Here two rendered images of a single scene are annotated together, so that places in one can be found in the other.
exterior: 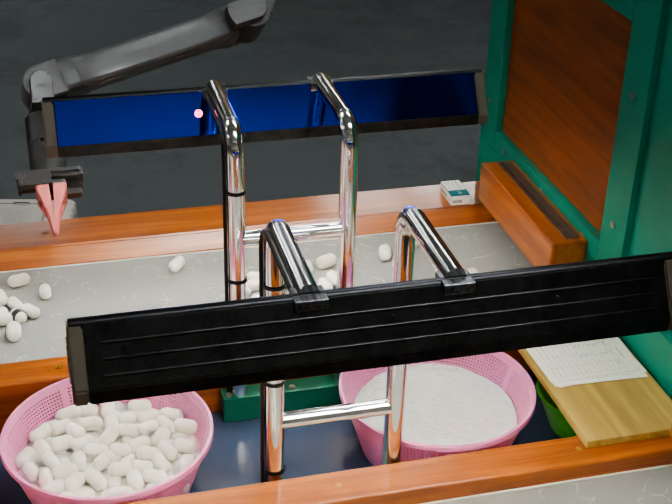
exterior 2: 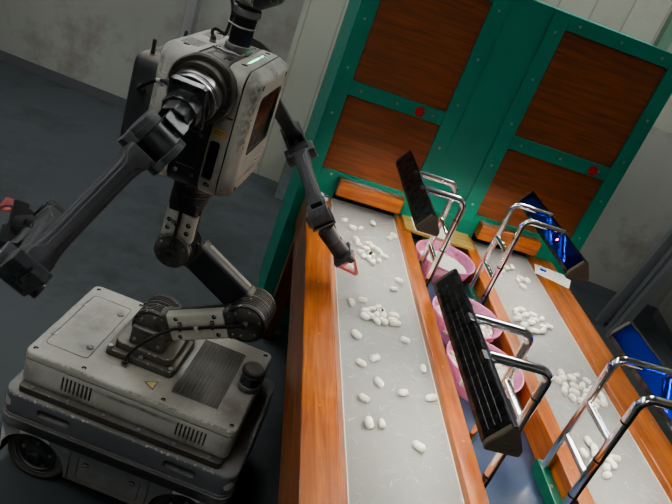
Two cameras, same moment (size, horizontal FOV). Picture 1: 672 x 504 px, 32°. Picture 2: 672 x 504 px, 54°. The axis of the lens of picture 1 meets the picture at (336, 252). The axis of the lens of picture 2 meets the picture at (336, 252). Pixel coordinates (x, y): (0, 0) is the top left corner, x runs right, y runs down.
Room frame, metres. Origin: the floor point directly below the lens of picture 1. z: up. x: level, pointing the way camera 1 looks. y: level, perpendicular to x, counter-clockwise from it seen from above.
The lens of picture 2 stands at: (1.57, 2.40, 1.83)
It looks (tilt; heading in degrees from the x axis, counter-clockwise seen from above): 26 degrees down; 274
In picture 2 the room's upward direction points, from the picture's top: 21 degrees clockwise
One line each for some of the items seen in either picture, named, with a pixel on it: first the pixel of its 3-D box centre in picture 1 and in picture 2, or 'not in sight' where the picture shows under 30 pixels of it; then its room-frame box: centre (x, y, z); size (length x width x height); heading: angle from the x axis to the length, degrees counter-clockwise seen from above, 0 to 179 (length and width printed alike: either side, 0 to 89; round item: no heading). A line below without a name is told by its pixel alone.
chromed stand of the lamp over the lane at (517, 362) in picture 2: not in sight; (474, 410); (1.20, 1.02, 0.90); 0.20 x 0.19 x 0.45; 105
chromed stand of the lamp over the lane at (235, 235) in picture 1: (279, 245); (419, 235); (1.46, 0.08, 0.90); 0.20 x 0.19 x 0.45; 105
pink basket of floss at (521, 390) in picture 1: (434, 414); (441, 265); (1.31, -0.14, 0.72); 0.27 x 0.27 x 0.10
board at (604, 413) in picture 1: (585, 365); (437, 232); (1.37, -0.35, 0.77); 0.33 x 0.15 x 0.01; 15
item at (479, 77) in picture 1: (271, 106); (417, 187); (1.54, 0.10, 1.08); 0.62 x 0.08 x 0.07; 105
